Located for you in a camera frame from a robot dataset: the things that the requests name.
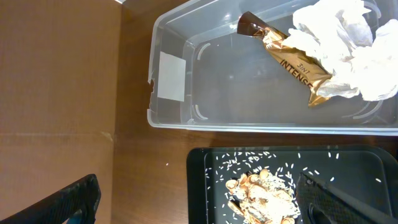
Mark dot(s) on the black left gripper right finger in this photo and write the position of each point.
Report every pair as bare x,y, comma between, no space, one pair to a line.
320,202

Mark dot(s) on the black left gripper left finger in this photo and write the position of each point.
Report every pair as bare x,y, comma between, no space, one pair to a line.
75,203

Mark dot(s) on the food scraps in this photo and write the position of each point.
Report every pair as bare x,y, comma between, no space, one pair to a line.
263,196

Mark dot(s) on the gold coffee sachet wrapper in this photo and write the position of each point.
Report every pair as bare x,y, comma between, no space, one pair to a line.
302,67

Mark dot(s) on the white tissue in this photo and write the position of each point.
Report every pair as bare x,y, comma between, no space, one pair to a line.
360,62

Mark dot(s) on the clear plastic waste bin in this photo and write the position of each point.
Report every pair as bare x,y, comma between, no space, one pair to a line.
207,77

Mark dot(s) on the black rectangular tray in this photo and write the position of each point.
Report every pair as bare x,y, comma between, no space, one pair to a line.
366,173

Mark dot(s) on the brown cardboard panel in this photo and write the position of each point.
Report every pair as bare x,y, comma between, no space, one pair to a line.
59,66

